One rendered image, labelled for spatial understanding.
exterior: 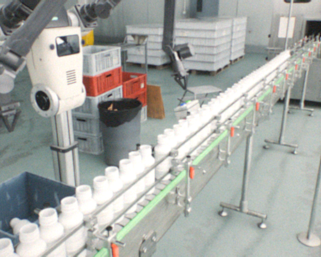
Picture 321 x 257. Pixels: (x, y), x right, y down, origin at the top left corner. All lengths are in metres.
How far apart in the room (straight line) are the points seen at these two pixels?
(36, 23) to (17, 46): 0.10
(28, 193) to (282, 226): 1.94
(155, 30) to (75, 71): 6.85
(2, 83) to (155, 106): 3.87
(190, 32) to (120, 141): 4.93
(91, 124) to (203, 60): 4.58
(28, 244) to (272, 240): 2.12
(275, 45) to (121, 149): 3.33
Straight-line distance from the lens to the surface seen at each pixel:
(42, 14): 1.11
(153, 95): 4.79
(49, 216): 0.82
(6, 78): 1.11
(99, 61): 3.66
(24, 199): 1.57
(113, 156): 3.47
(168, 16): 1.65
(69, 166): 1.77
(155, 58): 8.50
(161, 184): 1.23
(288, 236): 2.77
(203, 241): 2.59
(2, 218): 1.53
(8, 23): 1.45
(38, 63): 1.58
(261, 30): 11.52
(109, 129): 3.34
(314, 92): 5.85
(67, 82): 1.61
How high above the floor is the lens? 1.62
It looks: 20 degrees down
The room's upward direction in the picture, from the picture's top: straight up
